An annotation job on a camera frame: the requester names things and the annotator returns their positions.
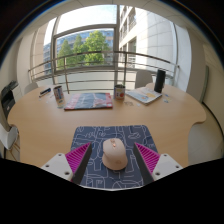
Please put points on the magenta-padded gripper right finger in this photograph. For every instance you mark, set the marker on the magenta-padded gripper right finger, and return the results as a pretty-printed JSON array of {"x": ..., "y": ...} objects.
[{"x": 166, "y": 165}]

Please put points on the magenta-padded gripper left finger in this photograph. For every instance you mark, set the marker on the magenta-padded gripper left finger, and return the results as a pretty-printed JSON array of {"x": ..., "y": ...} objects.
[{"x": 58, "y": 165}]

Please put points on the pale pink computer mouse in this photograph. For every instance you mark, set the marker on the pale pink computer mouse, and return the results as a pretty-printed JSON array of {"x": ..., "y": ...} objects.
[{"x": 114, "y": 155}]

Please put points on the navy line-print mouse pad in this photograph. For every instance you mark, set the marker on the navy line-print mouse pad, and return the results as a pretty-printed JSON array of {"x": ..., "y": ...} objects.
[{"x": 100, "y": 135}]

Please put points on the white chair with wooden legs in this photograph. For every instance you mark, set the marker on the white chair with wooden legs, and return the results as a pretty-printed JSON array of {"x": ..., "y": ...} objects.
[{"x": 7, "y": 136}]

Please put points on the small printed card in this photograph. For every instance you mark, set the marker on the small printed card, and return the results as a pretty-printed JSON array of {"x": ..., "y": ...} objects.
[{"x": 60, "y": 106}]

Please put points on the red and dark magazine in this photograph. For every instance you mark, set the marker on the red and dark magazine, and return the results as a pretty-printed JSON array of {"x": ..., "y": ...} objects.
[{"x": 89, "y": 101}]

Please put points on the printed tin can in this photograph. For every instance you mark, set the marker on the printed tin can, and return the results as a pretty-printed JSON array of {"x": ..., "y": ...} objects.
[{"x": 58, "y": 93}]

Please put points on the light blue booklet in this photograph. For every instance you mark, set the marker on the light blue booklet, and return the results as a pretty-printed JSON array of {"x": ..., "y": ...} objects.
[{"x": 145, "y": 95}]

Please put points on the black and white printer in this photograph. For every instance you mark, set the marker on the black and white printer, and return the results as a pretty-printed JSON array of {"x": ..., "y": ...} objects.
[{"x": 8, "y": 98}]

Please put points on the black cylindrical speaker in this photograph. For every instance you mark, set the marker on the black cylindrical speaker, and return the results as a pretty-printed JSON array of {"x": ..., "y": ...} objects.
[{"x": 159, "y": 81}]

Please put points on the printed cup with pens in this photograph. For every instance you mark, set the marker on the printed cup with pens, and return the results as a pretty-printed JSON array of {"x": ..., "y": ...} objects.
[{"x": 119, "y": 92}]

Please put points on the metal balcony railing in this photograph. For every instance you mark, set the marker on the metal balcony railing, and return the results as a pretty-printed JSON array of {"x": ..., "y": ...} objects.
[{"x": 100, "y": 52}]

